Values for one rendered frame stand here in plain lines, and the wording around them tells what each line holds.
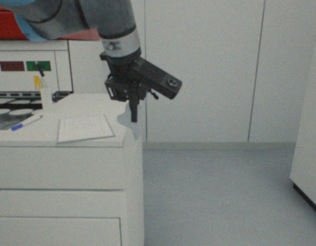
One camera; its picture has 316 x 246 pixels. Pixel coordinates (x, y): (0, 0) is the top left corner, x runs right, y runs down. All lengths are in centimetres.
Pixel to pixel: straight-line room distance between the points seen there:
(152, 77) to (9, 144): 42
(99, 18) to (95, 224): 55
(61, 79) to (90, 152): 70
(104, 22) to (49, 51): 85
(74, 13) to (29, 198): 52
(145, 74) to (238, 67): 235
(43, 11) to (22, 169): 46
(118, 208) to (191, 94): 216
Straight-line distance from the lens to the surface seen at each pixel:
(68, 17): 46
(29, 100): 138
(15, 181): 77
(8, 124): 111
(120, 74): 55
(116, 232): 78
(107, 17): 46
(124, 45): 48
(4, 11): 136
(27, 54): 135
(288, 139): 326
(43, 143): 69
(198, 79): 274
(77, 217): 78
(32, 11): 39
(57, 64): 129
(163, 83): 51
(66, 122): 80
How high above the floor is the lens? 120
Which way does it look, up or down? 18 degrees down
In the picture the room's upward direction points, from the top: straight up
